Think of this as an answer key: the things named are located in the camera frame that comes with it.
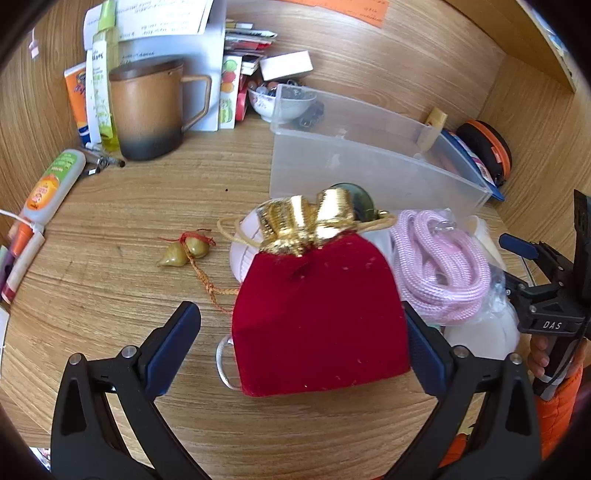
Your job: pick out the blue patchwork pencil case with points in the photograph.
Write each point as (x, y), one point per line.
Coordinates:
(461, 157)

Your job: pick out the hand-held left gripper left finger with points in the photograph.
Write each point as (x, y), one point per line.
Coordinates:
(173, 350)

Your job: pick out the green yellow spray bottle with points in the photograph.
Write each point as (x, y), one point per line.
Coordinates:
(104, 92)

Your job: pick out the orange sunscreen tube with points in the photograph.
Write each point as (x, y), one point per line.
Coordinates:
(76, 101)

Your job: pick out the wooden desktop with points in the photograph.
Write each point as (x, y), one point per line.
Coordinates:
(138, 221)

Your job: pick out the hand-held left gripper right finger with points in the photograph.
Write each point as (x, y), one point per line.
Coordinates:
(425, 350)

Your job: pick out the dark green round trinket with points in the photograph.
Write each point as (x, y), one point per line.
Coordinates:
(362, 201)

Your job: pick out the small white cardboard box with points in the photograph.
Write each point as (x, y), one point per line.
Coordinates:
(284, 64)

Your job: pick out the person's right forearm orange sleeve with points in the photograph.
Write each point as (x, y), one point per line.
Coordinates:
(558, 415)

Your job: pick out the red velvet pouch gold top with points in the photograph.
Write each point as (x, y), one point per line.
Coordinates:
(318, 314)

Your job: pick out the white tube orange label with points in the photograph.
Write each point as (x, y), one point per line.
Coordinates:
(51, 184)

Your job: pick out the white pink tube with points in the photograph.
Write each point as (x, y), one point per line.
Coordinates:
(23, 267)

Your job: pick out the person's right hand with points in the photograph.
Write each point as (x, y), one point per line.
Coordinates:
(538, 357)

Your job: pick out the black binder clip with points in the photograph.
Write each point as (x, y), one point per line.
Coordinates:
(314, 113)

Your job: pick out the metal nail clipper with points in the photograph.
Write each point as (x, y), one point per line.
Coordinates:
(104, 159)

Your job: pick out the black case orange zipper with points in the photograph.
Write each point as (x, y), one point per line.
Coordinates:
(485, 143)

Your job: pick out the small orange tube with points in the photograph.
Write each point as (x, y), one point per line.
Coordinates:
(21, 240)

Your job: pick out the clear plastic storage box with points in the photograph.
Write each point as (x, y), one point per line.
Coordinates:
(369, 161)

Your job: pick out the white bowl of beads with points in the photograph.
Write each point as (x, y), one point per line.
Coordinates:
(286, 108)

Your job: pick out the stack of books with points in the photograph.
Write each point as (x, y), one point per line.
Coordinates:
(244, 41)

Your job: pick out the orange paper note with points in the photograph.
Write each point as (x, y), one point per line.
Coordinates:
(364, 14)

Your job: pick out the yellow sunscreen bottle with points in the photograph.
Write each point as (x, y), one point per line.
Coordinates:
(436, 120)

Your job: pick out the fruit sticker booklet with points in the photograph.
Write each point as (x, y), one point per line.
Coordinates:
(228, 92)

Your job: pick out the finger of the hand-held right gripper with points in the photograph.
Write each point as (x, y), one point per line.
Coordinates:
(526, 295)
(519, 244)

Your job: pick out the brown ceramic mug with lid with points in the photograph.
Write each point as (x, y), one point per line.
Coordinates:
(143, 110)

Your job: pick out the white cloth pouch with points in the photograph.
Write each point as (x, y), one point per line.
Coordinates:
(485, 332)

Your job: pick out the papers in file holder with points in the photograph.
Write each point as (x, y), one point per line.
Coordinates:
(161, 18)

